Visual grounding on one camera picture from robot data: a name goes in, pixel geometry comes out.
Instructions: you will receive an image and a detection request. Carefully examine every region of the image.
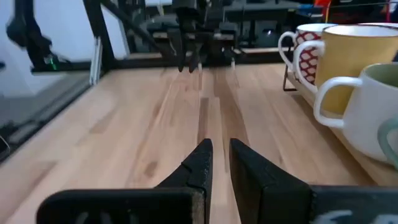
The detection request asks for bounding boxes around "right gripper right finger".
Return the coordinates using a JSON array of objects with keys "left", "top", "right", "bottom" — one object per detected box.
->
[{"left": 229, "top": 139, "right": 313, "bottom": 224}]

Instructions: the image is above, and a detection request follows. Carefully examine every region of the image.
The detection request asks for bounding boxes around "black device green light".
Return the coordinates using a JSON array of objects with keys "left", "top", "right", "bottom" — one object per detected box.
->
[{"left": 5, "top": 0, "right": 63, "bottom": 73}]

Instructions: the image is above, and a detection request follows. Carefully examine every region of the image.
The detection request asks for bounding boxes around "wooden shelf black frame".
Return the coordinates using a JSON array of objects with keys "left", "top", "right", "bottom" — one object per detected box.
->
[{"left": 281, "top": 63, "right": 398, "bottom": 187}]

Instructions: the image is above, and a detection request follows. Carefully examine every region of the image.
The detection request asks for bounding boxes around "white mug green inside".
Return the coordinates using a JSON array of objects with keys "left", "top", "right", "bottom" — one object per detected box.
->
[{"left": 313, "top": 62, "right": 398, "bottom": 164}]

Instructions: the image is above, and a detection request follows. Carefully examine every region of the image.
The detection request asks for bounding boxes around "silver metal bracket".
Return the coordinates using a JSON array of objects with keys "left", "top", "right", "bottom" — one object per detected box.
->
[{"left": 89, "top": 36, "right": 104, "bottom": 85}]

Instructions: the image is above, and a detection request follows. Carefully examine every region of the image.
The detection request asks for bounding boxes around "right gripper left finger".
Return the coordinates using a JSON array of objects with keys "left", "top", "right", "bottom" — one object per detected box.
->
[{"left": 155, "top": 139, "right": 213, "bottom": 224}]

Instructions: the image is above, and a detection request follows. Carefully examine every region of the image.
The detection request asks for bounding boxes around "cream white mug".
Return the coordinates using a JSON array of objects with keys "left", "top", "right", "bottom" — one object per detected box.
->
[{"left": 292, "top": 23, "right": 398, "bottom": 116}]

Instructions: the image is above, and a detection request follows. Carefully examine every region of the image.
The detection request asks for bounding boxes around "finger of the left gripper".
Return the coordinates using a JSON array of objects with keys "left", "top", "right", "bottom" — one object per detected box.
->
[
  {"left": 188, "top": 40, "right": 203, "bottom": 74},
  {"left": 176, "top": 30, "right": 187, "bottom": 72}
]

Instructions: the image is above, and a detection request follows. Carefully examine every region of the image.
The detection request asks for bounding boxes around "red white lattice mug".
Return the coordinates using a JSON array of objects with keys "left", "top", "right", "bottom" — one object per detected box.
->
[{"left": 277, "top": 22, "right": 338, "bottom": 86}]

